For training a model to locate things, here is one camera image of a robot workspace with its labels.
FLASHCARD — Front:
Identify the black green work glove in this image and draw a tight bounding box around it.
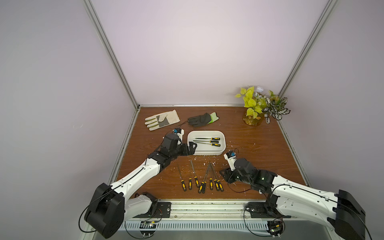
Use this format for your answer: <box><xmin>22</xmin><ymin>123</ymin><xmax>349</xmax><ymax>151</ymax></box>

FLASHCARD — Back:
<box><xmin>188</xmin><ymin>112</ymin><xmax>219</xmax><ymax>128</ymax></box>

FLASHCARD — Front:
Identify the aluminium corner frame post left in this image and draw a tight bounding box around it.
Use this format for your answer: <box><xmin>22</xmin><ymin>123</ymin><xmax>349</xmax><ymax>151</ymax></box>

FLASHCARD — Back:
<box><xmin>83</xmin><ymin>0</ymin><xmax>140</xmax><ymax>111</ymax></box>

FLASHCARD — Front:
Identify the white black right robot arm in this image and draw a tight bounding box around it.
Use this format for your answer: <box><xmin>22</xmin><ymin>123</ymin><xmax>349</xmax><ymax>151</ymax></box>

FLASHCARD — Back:
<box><xmin>220</xmin><ymin>151</ymin><xmax>371</xmax><ymax>240</ymax></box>

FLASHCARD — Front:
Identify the white plastic storage box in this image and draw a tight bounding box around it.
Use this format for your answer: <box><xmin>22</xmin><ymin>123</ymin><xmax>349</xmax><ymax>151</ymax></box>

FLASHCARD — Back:
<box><xmin>188</xmin><ymin>131</ymin><xmax>226</xmax><ymax>156</ymax></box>

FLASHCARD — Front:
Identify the beige grey work glove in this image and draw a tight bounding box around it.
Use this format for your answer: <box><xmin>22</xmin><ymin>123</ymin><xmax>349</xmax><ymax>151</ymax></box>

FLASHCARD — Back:
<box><xmin>145</xmin><ymin>110</ymin><xmax>180</xmax><ymax>131</ymax></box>

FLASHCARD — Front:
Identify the left small circuit board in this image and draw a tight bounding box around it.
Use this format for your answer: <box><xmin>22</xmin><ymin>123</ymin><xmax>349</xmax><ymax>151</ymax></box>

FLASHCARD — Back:
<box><xmin>139</xmin><ymin>221</ymin><xmax>158</xmax><ymax>239</ymax></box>

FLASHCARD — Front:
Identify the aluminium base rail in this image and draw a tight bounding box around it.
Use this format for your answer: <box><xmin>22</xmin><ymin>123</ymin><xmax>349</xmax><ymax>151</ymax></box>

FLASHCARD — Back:
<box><xmin>88</xmin><ymin>199</ymin><xmax>335</xmax><ymax>232</ymax></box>

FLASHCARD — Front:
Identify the artificial green leafy plant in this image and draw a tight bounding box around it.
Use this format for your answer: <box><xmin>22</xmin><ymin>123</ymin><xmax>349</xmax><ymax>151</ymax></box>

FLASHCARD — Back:
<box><xmin>235</xmin><ymin>86</ymin><xmax>291</xmax><ymax>124</ymax></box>

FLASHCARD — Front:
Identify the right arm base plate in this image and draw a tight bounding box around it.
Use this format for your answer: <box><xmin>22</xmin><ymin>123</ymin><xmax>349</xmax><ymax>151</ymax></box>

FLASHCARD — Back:
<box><xmin>245</xmin><ymin>202</ymin><xmax>291</xmax><ymax>219</ymax></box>

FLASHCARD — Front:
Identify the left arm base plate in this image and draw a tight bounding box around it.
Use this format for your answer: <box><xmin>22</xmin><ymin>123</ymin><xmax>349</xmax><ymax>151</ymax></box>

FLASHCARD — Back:
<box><xmin>135</xmin><ymin>202</ymin><xmax>172</xmax><ymax>219</ymax></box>

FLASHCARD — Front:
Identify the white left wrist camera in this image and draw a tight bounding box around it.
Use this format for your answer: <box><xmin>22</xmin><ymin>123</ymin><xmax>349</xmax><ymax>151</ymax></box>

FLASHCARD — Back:
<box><xmin>173</xmin><ymin>127</ymin><xmax>185</xmax><ymax>145</ymax></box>

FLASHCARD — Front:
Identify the right small circuit board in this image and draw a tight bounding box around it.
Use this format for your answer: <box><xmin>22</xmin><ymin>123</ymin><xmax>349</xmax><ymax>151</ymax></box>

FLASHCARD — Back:
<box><xmin>267</xmin><ymin>219</ymin><xmax>285</xmax><ymax>238</ymax></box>

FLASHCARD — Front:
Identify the amber glass plant vase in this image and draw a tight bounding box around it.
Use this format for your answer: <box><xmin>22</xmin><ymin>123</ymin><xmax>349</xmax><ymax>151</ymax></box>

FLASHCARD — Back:
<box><xmin>243</xmin><ymin>116</ymin><xmax>264</xmax><ymax>127</ymax></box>

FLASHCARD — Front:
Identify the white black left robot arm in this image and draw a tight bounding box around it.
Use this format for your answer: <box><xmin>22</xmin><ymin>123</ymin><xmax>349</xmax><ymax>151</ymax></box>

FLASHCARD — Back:
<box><xmin>81</xmin><ymin>129</ymin><xmax>198</xmax><ymax>239</ymax></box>

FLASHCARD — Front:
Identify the aluminium corner frame post right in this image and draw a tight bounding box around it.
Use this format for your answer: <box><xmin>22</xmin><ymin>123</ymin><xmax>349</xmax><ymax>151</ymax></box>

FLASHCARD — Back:
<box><xmin>279</xmin><ymin>0</ymin><xmax>339</xmax><ymax>97</ymax></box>

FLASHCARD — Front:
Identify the small circuit board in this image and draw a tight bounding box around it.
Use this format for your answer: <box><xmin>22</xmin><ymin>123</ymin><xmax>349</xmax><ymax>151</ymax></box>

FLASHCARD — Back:
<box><xmin>267</xmin><ymin>219</ymin><xmax>285</xmax><ymax>238</ymax></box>
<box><xmin>139</xmin><ymin>221</ymin><xmax>158</xmax><ymax>239</ymax></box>

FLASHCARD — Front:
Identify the aluminium corner frame post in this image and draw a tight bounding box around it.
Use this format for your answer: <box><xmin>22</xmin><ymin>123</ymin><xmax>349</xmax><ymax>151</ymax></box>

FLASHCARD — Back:
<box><xmin>83</xmin><ymin>0</ymin><xmax>140</xmax><ymax>111</ymax></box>
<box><xmin>279</xmin><ymin>0</ymin><xmax>339</xmax><ymax>97</ymax></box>

